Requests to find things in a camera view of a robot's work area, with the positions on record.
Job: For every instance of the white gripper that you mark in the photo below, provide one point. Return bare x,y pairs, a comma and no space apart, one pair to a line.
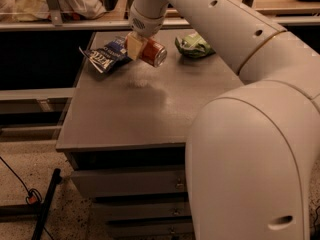
146,25

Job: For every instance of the red coke can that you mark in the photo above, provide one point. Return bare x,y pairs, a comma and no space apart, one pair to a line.
153,53

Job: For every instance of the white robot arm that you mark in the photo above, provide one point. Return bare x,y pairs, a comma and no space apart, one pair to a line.
249,152

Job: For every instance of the blue chip bag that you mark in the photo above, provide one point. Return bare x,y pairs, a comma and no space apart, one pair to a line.
107,57

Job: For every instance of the green chip bag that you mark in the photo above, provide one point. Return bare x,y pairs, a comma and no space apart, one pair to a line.
193,46

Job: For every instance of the white cloth bundle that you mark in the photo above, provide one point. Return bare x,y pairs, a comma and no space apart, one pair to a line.
38,10

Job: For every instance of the grey drawer cabinet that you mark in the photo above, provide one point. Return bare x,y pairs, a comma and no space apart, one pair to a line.
138,115

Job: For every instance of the top grey drawer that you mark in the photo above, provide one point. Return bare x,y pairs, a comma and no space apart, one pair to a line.
130,181

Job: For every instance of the grey drawer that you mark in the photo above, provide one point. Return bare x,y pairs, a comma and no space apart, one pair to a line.
130,181
153,227
142,209

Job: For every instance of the black stand leg left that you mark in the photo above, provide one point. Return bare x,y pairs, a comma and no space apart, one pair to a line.
45,206

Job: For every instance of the middle grey drawer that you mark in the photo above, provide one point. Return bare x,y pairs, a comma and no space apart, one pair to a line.
142,209

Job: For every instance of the bottom grey drawer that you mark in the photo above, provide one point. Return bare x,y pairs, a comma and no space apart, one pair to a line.
153,227

